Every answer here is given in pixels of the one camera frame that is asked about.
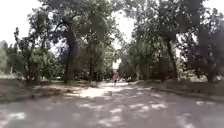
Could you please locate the person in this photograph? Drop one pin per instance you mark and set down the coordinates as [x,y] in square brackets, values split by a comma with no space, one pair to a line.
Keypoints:
[115,77]

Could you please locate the row of green trees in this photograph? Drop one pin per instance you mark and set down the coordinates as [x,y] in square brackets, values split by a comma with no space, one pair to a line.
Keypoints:
[171,56]
[70,50]

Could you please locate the grey paved path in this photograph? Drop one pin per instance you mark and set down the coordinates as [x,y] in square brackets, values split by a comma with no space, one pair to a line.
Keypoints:
[113,110]

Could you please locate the dry grass and dirt strip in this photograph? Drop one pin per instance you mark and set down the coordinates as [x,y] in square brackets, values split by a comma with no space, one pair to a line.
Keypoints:
[20,90]
[188,87]

